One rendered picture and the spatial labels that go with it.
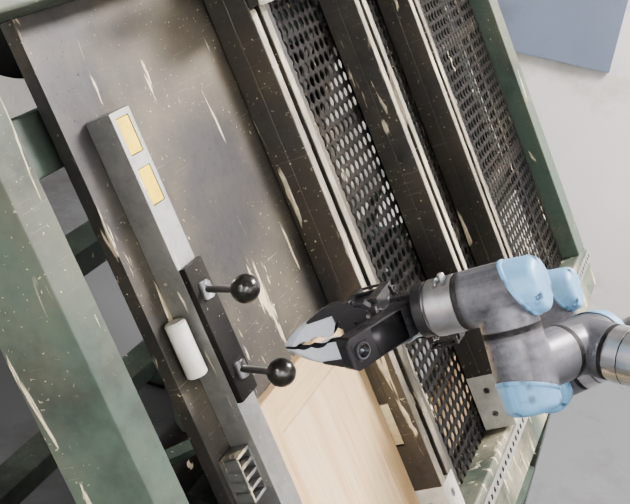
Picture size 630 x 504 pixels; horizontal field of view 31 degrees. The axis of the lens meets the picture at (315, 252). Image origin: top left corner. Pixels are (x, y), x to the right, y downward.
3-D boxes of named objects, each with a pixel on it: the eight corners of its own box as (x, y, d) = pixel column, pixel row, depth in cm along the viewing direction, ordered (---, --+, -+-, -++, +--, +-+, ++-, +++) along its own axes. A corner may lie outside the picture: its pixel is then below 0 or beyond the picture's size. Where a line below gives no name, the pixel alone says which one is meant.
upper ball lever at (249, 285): (195, 308, 151) (247, 309, 140) (183, 282, 150) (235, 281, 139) (217, 295, 153) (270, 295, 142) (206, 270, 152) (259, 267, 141)
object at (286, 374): (230, 386, 154) (284, 393, 143) (219, 362, 153) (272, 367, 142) (251, 373, 156) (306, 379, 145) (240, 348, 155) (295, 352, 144)
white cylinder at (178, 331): (159, 329, 148) (183, 382, 150) (177, 324, 147) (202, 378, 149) (170, 319, 151) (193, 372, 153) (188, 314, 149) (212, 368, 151)
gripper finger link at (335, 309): (319, 339, 153) (375, 325, 149) (314, 344, 151) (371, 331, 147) (306, 308, 151) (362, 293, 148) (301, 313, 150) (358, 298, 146)
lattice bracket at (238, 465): (237, 506, 154) (256, 503, 152) (217, 462, 152) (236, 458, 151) (249, 490, 157) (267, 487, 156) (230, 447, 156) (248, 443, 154)
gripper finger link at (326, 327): (299, 332, 158) (357, 318, 154) (283, 350, 153) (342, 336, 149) (290, 312, 158) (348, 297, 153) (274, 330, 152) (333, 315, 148)
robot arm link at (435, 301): (464, 340, 141) (441, 281, 140) (431, 347, 143) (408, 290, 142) (478, 315, 148) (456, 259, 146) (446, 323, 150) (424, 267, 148)
